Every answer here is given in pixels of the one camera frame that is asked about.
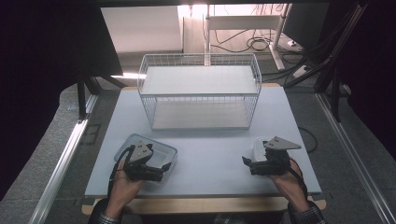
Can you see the black metal stand legs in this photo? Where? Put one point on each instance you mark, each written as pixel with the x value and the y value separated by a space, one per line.
pixel 82 96

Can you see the person's plaid clothing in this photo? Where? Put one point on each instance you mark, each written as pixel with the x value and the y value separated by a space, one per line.
pixel 246 218

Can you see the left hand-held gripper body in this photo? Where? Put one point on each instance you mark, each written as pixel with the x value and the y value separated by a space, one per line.
pixel 140 154

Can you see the black metal stand frame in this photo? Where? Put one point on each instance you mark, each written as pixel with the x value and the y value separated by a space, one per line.
pixel 334 77

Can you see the white cabinet panel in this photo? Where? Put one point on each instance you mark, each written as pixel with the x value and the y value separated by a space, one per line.
pixel 143 28

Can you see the white power strip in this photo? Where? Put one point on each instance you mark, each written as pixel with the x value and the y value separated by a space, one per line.
pixel 301 71

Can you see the person's left hand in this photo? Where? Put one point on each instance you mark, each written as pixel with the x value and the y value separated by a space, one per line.
pixel 123 189

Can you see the white desk frame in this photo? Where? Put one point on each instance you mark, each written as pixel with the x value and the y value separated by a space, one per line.
pixel 243 22

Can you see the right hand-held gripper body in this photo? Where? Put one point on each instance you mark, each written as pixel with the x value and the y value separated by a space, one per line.
pixel 275 160

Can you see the clear plastic food container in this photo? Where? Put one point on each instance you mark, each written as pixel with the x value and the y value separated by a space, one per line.
pixel 165 154

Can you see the person's right hand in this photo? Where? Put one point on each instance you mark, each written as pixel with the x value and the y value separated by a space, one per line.
pixel 289 186

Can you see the dark curtain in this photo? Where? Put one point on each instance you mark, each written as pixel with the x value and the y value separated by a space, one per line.
pixel 40 77
pixel 373 62

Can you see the aluminium rail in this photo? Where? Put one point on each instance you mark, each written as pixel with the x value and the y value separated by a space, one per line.
pixel 351 155
pixel 62 168

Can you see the dark monitor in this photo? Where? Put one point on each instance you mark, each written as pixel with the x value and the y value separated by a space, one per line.
pixel 305 25

